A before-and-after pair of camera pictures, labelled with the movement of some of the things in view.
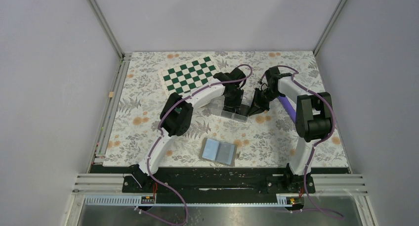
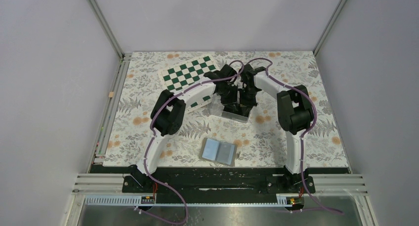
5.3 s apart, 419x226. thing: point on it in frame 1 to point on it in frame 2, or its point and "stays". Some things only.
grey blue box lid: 220,152 stays
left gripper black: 235,105 stays
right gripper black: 258,107 to 246,106
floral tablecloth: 224,109 stays
